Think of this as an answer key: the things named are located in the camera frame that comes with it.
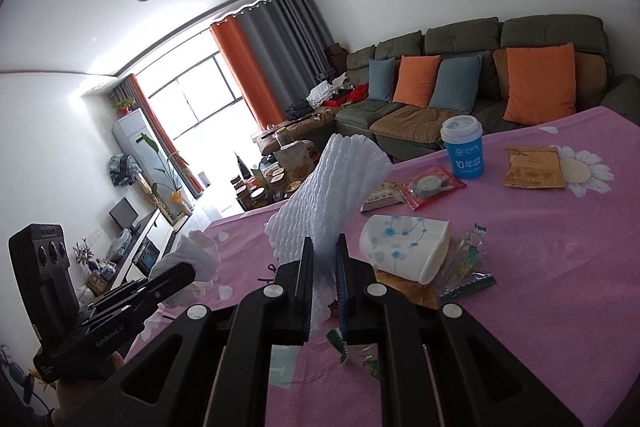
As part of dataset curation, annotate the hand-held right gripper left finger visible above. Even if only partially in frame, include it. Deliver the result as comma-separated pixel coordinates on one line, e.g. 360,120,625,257
64,237,315,427

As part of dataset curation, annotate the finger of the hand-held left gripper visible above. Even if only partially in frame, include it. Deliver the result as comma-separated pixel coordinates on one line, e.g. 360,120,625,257
86,278,151,314
131,259,197,314

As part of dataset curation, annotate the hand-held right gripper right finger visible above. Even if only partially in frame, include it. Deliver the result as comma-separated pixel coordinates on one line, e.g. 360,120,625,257
335,234,584,427

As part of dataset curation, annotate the white tissue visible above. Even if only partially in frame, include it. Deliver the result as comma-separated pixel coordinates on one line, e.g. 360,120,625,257
159,229,222,309

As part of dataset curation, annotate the paper cup with blue print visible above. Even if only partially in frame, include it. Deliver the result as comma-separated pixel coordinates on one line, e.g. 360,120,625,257
359,214,451,286

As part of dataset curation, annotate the golden yellow snack wrapper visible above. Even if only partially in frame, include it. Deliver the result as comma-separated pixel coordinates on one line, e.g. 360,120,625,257
374,269,439,311

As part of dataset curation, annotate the ribbed white foam net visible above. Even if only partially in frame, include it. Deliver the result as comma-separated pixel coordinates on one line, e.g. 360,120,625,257
265,133,397,334

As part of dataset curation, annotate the green snack wrapper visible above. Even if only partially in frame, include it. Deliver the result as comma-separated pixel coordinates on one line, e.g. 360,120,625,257
434,223,497,304

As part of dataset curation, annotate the person's left hand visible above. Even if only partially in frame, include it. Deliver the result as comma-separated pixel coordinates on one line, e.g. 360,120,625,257
54,349,129,427

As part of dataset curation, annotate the clear plastic bag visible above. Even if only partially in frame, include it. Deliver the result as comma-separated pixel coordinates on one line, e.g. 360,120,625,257
107,229,134,261

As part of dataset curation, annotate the small plant in blue vase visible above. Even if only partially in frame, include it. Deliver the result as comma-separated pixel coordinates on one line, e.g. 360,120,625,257
73,239,101,273

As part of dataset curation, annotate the white and black TV cabinet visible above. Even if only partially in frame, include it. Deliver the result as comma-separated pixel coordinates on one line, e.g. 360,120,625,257
75,206,194,304

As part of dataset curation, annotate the torn green wrapper piece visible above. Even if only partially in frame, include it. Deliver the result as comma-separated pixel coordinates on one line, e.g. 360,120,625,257
327,328,382,379

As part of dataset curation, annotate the black monitor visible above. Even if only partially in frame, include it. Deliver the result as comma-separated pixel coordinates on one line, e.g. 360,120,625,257
108,198,139,231

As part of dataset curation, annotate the beige snack packet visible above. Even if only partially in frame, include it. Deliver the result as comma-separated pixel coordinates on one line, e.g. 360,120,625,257
360,181,404,213

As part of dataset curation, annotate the group of food jars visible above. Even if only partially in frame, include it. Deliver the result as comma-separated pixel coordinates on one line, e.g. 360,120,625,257
231,142,321,210

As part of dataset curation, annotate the tall plant in yellow wrap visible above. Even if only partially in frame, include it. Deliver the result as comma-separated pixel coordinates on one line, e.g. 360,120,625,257
138,132,194,216

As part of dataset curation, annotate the dark wine bottle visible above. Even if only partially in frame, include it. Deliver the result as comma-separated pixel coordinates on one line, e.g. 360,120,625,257
234,151,254,180

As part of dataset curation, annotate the covered standing fan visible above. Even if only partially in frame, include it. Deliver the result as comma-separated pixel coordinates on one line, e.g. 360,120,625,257
108,152,139,186

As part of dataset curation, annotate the red snack wrapper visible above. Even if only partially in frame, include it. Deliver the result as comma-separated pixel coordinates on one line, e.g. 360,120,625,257
397,165,467,212

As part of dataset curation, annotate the white standing air conditioner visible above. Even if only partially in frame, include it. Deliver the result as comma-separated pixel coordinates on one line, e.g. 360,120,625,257
112,110,167,188

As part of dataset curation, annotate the dark clothes pile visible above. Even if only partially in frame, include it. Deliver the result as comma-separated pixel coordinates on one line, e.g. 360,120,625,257
286,99,314,119

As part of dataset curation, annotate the white cup with blue sleeve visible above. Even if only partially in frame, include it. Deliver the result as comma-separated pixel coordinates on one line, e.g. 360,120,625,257
439,115,485,182

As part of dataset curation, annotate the red cloth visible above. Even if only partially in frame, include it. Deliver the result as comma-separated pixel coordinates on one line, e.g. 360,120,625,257
324,82,371,108

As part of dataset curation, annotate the white clothes pile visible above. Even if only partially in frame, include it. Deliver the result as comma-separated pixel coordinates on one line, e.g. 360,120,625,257
307,74,352,106

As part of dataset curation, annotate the small blue cushion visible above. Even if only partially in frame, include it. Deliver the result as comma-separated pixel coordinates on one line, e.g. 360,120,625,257
368,57,396,103

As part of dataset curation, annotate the pink floral tablecloth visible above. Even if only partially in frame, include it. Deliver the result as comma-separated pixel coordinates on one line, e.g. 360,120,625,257
120,105,640,427

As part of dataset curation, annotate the small orange cushion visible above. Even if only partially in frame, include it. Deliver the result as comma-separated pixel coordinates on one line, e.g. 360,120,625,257
392,54,442,109

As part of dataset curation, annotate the dark wooden box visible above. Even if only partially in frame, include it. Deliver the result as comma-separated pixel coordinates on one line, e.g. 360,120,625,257
324,42,350,73

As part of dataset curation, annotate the brown snack packet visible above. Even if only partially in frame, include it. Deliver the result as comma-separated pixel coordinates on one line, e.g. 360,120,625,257
502,145,566,190

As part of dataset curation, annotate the large blue cushion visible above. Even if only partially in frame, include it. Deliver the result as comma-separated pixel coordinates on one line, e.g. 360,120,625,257
428,54,483,116

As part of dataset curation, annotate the green and brown sofa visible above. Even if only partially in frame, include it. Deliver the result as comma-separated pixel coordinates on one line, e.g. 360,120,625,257
250,14,640,164

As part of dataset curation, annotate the large orange cushion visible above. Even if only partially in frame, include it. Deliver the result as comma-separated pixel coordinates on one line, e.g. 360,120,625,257
502,42,577,126

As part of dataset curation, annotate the window with dark frame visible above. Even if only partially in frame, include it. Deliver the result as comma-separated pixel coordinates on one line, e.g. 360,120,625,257
134,51,262,144

